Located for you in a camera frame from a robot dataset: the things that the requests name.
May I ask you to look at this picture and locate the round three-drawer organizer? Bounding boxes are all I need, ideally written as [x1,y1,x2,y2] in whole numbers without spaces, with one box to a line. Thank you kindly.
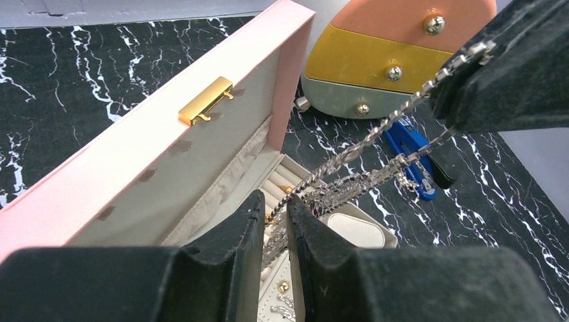
[295,0,497,119]

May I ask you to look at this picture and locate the blue stapler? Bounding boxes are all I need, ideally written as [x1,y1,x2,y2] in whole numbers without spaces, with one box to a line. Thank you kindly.
[382,116,458,202]

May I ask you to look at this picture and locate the silver chain necklace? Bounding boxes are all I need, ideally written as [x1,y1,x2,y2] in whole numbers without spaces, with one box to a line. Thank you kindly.
[262,40,497,268]

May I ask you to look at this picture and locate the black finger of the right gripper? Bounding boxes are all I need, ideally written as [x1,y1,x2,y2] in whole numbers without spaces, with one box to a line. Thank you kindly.
[429,1,568,133]

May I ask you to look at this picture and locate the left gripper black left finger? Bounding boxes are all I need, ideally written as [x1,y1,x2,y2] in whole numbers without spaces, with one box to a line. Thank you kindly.
[1,190,265,321]

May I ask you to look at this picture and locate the pink jewelry box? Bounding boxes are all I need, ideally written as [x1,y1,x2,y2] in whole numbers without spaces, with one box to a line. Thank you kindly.
[0,0,399,322]

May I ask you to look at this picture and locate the white oval pad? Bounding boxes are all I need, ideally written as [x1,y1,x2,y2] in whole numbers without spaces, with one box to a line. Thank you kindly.
[327,213,386,248]

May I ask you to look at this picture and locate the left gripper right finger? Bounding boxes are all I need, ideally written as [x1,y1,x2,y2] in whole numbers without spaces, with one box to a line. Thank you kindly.
[287,197,559,321]

